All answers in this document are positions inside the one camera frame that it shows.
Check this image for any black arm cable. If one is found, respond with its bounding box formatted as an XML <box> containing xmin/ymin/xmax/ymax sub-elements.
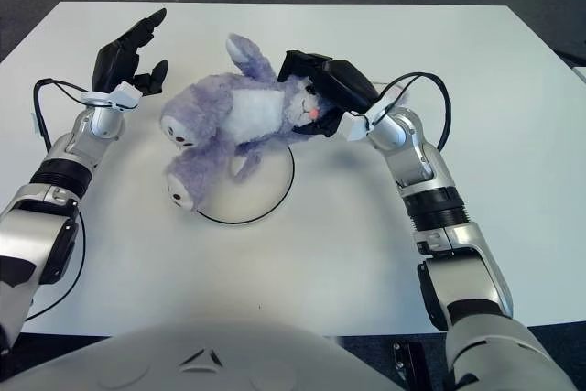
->
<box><xmin>27</xmin><ymin>79</ymin><xmax>100</xmax><ymax>321</ymax></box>
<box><xmin>365</xmin><ymin>71</ymin><xmax>454</xmax><ymax>152</ymax></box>

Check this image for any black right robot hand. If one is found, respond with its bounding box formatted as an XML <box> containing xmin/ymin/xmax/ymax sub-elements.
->
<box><xmin>277</xmin><ymin>49</ymin><xmax>384</xmax><ymax>143</ymax></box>

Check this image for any purple plush bunny doll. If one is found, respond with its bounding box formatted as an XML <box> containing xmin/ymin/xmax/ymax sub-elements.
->
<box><xmin>158</xmin><ymin>32</ymin><xmax>411</xmax><ymax>212</ymax></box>

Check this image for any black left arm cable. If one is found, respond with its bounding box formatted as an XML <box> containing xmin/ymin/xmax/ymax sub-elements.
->
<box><xmin>27</xmin><ymin>79</ymin><xmax>100</xmax><ymax>321</ymax></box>

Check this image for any black perforated bracket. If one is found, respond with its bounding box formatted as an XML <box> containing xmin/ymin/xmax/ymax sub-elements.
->
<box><xmin>392</xmin><ymin>341</ymin><xmax>431</xmax><ymax>387</ymax></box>

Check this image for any grey robot torso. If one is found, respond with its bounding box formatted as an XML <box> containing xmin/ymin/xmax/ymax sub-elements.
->
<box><xmin>0</xmin><ymin>317</ymin><xmax>413</xmax><ymax>391</ymax></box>

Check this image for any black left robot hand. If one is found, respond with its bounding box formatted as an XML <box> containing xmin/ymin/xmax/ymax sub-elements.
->
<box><xmin>81</xmin><ymin>8</ymin><xmax>168</xmax><ymax>113</ymax></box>

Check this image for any white plate with black rim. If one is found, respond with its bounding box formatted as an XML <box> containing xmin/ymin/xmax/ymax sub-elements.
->
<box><xmin>196</xmin><ymin>143</ymin><xmax>295</xmax><ymax>227</ymax></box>

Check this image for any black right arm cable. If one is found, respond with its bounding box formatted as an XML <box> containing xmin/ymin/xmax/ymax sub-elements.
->
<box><xmin>365</xmin><ymin>71</ymin><xmax>454</xmax><ymax>152</ymax></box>

